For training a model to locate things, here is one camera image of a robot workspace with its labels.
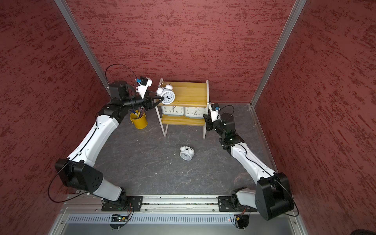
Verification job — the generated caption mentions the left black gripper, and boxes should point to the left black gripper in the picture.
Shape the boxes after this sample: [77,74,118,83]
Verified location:
[122,89,164,111]

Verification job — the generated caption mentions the white twin-bell clock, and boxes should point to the white twin-bell clock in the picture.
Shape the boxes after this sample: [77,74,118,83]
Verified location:
[156,84,176,105]
[179,146,195,161]

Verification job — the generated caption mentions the grey square alarm clock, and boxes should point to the grey square alarm clock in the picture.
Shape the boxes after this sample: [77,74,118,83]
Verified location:
[184,107,207,119]
[162,106,184,116]

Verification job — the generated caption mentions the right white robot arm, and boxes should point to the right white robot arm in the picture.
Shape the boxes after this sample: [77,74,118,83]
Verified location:
[203,113,295,220]

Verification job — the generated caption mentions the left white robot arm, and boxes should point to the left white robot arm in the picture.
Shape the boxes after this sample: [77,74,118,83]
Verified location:
[55,76,163,204]

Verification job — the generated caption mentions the bundle of coloured pencils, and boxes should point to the bundle of coloured pencils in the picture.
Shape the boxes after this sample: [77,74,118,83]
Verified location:
[131,107,144,119]

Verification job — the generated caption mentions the yellow metal pen bucket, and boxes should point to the yellow metal pen bucket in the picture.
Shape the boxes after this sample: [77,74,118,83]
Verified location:
[130,111,148,130]

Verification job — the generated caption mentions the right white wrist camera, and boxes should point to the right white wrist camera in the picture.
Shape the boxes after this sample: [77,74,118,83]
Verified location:
[209,103,220,122]

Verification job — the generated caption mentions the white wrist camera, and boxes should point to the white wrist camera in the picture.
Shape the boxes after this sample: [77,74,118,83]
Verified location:
[136,76,152,99]
[209,103,220,122]

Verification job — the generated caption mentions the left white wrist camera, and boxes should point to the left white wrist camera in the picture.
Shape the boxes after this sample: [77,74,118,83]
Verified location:
[136,76,152,99]

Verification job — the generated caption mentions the white frame wooden shelf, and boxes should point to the white frame wooden shelf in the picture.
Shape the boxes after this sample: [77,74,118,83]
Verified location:
[155,78,210,138]

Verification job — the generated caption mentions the left aluminium corner post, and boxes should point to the left aluminium corner post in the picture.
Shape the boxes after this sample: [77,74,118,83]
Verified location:
[54,0,110,94]

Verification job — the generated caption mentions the aluminium corner post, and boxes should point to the aluminium corner post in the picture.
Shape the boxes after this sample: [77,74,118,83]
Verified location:
[54,0,110,94]
[250,0,306,109]

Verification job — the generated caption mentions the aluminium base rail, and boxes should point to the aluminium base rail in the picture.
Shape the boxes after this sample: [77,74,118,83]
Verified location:
[49,195,308,235]

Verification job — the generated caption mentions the right aluminium corner post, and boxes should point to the right aluminium corner post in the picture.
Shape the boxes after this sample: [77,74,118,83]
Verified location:
[250,0,306,109]

